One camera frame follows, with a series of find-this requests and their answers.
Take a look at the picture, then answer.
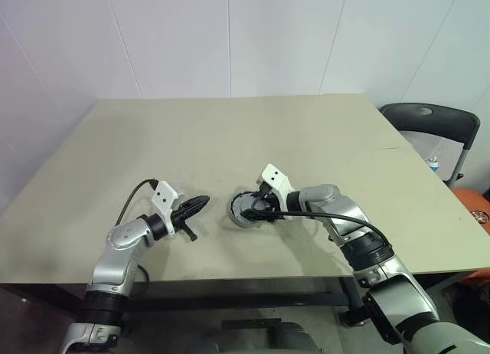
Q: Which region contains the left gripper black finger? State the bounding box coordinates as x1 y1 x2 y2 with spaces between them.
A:
182 195 211 214
178 201 210 223

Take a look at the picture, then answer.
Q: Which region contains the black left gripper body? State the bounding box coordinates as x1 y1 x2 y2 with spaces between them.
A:
170 205 199 243

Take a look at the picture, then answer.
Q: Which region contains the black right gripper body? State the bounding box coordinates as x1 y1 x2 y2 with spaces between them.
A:
258 184 289 225

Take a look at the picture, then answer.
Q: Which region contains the grey round metal lid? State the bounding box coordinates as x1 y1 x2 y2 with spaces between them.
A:
229 191 265 213

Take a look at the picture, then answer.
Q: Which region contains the short black flat bar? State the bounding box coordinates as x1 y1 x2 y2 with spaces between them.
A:
221 318 281 331

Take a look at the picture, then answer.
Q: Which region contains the black folding chair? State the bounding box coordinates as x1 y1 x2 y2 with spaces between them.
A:
378 103 482 190

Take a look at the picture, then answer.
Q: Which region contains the orange object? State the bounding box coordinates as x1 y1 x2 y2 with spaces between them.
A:
453 188 490 234

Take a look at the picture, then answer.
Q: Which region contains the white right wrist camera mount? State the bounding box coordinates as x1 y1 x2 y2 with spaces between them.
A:
255 163 296 211

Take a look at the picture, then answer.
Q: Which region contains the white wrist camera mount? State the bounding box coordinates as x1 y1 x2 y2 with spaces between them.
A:
255 163 296 211
151 180 185 236

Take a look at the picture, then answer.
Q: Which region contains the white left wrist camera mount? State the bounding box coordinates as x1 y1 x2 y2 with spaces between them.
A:
151 180 185 236

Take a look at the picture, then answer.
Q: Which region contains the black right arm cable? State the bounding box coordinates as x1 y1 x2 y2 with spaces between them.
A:
240 209 394 250

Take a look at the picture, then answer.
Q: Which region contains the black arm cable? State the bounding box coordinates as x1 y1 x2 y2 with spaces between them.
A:
240 209 394 250
117 179 158 227

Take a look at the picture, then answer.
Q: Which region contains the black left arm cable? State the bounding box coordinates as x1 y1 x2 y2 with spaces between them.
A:
117 179 158 227

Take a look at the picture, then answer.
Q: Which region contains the black table frame bar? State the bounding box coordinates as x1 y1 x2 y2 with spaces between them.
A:
126 277 368 326

